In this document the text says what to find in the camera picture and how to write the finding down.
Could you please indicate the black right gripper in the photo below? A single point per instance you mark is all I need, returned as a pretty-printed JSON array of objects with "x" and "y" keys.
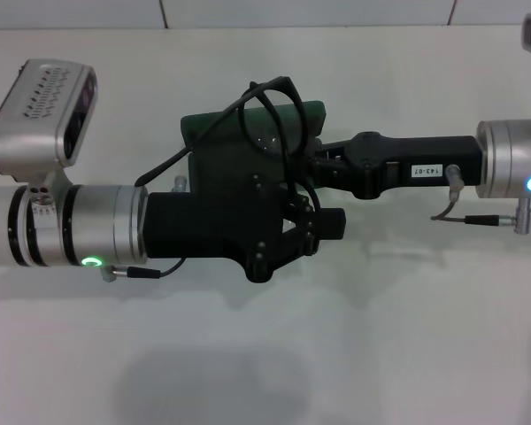
[{"x": 394, "y": 161}]

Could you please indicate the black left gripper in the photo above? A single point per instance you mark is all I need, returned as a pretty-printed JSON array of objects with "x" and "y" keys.
[{"x": 203, "y": 226}]

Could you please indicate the green glasses case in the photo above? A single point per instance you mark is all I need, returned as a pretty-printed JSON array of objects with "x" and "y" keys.
[{"x": 312, "y": 113}]

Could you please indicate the black glasses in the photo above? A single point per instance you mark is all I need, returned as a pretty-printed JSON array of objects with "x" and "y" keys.
[{"x": 288, "y": 81}]

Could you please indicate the white and silver right arm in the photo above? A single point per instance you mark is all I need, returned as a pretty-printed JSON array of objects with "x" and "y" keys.
[{"x": 504, "y": 155}]

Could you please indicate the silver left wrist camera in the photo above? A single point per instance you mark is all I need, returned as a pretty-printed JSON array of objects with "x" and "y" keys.
[{"x": 26, "y": 133}]

